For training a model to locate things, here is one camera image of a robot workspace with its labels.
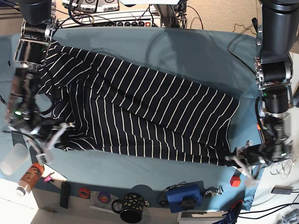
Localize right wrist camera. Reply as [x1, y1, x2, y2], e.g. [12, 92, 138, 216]
[36, 153, 53, 165]

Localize black mug yellow pattern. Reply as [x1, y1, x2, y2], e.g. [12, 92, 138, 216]
[111, 193, 144, 224]

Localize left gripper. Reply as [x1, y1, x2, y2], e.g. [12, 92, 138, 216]
[225, 140, 263, 180]

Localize grey flat device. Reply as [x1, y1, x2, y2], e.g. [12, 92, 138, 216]
[271, 186, 293, 195]

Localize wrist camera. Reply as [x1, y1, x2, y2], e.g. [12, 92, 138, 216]
[245, 178, 260, 188]
[36, 153, 53, 165]

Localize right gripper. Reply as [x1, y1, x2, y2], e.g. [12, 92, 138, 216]
[24, 121, 75, 155]

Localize green yellow battery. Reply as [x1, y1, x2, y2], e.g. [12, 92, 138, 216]
[44, 207, 57, 213]

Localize teal table cloth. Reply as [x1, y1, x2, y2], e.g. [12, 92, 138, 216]
[0, 27, 290, 212]

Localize orange labelled bottle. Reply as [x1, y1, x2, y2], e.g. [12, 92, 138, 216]
[16, 162, 44, 197]

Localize metal carabiner keys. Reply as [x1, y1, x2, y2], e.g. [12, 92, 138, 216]
[202, 185, 224, 198]

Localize red cube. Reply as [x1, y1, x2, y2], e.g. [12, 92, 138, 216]
[230, 175, 241, 187]

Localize pink small figurine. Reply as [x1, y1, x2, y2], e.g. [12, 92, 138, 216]
[43, 172, 54, 183]

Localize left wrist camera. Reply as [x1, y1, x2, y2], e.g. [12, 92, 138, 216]
[245, 178, 260, 188]

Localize white power strip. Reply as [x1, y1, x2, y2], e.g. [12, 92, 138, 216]
[93, 20, 158, 27]

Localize translucent plastic cup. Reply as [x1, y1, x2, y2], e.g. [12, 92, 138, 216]
[0, 143, 29, 175]

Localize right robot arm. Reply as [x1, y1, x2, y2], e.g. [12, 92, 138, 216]
[5, 0, 72, 163]

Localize black remote control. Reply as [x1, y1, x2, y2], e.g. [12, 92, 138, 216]
[60, 182, 71, 209]

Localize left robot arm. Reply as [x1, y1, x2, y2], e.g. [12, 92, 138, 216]
[226, 0, 299, 182]

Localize purple tape roll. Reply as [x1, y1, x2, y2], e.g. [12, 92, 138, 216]
[98, 191, 111, 203]

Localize blue handled tool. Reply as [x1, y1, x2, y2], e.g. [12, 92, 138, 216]
[213, 199, 243, 224]

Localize red tape roll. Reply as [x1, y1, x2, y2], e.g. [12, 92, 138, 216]
[78, 188, 90, 199]

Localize navy white striped t-shirt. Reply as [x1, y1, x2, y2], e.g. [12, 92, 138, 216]
[40, 42, 239, 166]

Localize white coiled cable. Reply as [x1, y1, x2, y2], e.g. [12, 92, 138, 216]
[270, 161, 295, 180]

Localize blue box with knob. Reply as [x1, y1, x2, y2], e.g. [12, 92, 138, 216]
[166, 184, 202, 213]

